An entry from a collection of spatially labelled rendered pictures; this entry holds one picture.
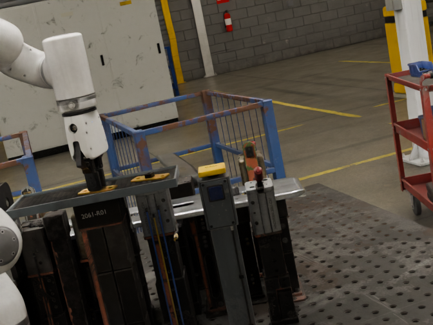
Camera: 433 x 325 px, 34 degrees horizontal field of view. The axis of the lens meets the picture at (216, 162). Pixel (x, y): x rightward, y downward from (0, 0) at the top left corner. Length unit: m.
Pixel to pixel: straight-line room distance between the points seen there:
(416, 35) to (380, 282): 3.93
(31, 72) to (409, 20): 4.42
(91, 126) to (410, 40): 4.41
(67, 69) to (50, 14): 8.30
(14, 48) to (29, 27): 8.33
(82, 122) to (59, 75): 0.11
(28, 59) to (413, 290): 1.11
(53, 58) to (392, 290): 1.04
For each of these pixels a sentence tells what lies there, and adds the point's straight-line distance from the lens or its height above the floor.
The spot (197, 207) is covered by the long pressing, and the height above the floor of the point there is 1.00.
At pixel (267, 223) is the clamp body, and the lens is 1.74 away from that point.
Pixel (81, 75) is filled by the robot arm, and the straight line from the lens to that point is 1.52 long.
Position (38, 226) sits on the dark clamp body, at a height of 1.07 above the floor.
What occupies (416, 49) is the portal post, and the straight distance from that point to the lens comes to 5.77.
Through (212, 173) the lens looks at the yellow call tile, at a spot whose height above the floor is 1.15.
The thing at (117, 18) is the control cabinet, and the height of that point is 1.60.
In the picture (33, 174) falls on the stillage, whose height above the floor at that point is 0.85.
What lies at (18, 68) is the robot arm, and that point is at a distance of 1.57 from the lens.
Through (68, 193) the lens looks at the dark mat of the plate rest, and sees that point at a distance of 1.63.
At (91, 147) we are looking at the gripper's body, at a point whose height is 1.26.
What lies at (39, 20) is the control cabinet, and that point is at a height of 1.77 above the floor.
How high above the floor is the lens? 1.50
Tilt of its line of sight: 12 degrees down
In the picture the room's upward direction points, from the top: 11 degrees counter-clockwise
